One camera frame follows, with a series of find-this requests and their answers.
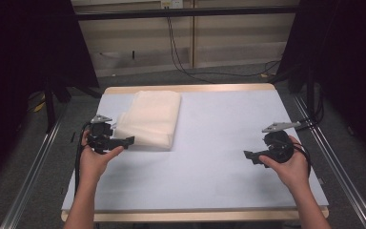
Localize black hanging wall cable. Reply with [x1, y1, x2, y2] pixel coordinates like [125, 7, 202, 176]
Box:
[166, 14, 282, 85]

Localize yellow tape piece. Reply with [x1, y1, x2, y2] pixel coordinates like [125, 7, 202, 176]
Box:
[32, 100, 48, 114]

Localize light blue foam mat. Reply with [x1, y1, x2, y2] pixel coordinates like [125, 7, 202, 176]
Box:
[61, 89, 330, 214]

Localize person's right hand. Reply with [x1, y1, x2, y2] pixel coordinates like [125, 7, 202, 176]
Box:
[258, 135, 312, 190]

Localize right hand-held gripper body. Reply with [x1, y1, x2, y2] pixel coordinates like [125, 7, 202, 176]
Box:
[261, 121, 302, 164]

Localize cream towel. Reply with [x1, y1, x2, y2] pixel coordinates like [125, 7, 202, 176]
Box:
[112, 90, 183, 153]

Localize black stand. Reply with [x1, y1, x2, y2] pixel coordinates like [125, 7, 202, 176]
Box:
[271, 61, 319, 128]
[43, 77, 103, 134]

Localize black horizontal bar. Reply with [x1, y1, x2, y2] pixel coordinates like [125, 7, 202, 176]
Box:
[75, 5, 299, 22]

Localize metal floor rail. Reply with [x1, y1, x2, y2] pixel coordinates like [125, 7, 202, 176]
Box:
[0, 111, 65, 229]
[293, 94, 366, 229]

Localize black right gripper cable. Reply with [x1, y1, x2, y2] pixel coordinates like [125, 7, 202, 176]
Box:
[293, 142, 313, 177]

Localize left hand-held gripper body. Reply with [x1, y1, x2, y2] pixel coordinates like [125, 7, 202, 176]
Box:
[87, 114, 115, 155]

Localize black floor cables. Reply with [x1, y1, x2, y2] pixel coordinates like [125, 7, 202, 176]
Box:
[294, 89, 326, 132]

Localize black curtain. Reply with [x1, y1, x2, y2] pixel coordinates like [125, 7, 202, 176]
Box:
[0, 0, 100, 192]
[277, 0, 366, 166]

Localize wooden table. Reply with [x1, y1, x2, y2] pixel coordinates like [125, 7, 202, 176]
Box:
[60, 83, 330, 223]

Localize person's left hand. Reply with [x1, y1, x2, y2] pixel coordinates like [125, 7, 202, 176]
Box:
[79, 129, 125, 185]

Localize white wall outlet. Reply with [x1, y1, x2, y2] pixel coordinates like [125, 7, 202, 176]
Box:
[159, 0, 184, 10]

